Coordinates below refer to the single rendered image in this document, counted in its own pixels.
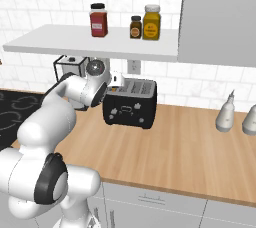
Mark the grey cupboard door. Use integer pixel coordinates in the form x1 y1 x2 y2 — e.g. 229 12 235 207
105 198 205 228

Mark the narrow grey drawer front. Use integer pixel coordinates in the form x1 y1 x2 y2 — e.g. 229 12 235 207
201 199 256 228

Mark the white pointed-cap bottle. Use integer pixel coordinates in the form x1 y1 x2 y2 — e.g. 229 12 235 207
215 89 237 133

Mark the white wall socket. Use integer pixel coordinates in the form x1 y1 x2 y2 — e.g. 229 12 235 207
127 59 142 76

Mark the white box with black frame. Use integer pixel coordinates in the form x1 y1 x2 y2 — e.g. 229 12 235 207
53 54 90 84

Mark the small brown spice jar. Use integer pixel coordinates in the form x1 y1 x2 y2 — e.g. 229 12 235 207
129 15 144 40

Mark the grey drawer handle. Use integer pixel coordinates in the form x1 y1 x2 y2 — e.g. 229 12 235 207
137 194 167 206

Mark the wide grey drawer front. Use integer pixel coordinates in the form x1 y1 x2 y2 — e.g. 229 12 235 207
100 181 210 219

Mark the white wall shelf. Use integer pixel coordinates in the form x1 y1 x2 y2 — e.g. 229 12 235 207
2 23 180 63

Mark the yellow jar white lid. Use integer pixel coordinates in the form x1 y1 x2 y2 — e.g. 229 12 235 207
142 4 162 42

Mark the red spice jar black lid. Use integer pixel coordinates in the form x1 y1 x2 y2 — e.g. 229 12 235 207
88 2 109 38

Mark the grey wall cupboard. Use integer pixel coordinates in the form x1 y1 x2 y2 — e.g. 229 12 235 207
177 0 256 69

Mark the black hob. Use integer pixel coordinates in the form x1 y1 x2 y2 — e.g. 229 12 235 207
0 88 47 152

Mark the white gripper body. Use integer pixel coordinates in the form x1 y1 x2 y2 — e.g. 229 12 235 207
115 71 127 89

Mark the black toaster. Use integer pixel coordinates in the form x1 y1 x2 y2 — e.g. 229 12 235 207
102 78 158 130

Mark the grey cupboard front panel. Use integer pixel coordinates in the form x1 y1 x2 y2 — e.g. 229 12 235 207
85 185 108 228

